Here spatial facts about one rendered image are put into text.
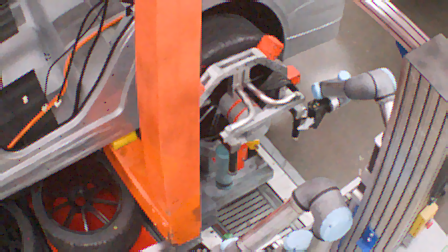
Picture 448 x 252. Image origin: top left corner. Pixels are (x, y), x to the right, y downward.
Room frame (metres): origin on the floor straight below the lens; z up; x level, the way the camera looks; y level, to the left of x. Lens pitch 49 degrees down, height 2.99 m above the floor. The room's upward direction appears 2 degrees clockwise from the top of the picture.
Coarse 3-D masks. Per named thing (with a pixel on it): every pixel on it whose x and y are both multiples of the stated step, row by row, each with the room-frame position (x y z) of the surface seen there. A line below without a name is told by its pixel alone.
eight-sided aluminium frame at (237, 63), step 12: (252, 48) 2.04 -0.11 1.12; (228, 60) 1.96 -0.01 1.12; (240, 60) 1.99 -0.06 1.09; (252, 60) 1.97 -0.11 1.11; (264, 60) 2.01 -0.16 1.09; (276, 60) 2.11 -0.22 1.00; (216, 72) 1.88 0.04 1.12; (228, 72) 1.90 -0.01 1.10; (204, 84) 1.88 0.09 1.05; (216, 84) 1.86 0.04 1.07; (204, 96) 1.83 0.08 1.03; (276, 96) 2.09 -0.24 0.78; (264, 108) 2.08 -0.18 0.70; (204, 144) 1.88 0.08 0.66; (216, 144) 1.92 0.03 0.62
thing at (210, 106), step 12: (204, 72) 1.93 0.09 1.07; (252, 72) 2.23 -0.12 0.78; (264, 72) 2.16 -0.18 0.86; (252, 84) 2.20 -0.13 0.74; (216, 96) 2.05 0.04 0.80; (252, 96) 2.12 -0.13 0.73; (204, 108) 2.14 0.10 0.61; (216, 108) 2.00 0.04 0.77; (204, 120) 2.06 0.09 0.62; (216, 120) 2.00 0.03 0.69; (204, 132) 1.97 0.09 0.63; (216, 132) 1.99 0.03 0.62
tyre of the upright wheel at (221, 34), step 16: (208, 16) 2.20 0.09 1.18; (224, 16) 2.22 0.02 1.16; (240, 16) 2.29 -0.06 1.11; (208, 32) 2.08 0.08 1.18; (224, 32) 2.08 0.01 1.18; (240, 32) 2.11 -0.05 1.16; (256, 32) 2.15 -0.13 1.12; (208, 48) 1.98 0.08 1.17; (224, 48) 1.99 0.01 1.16; (240, 48) 2.04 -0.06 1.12; (208, 64) 1.94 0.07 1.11
